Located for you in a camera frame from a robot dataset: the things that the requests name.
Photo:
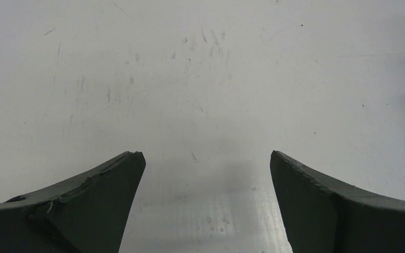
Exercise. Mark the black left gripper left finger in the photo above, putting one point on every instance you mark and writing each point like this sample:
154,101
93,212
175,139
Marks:
85,213

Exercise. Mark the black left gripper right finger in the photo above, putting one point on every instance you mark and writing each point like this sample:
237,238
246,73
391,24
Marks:
323,214

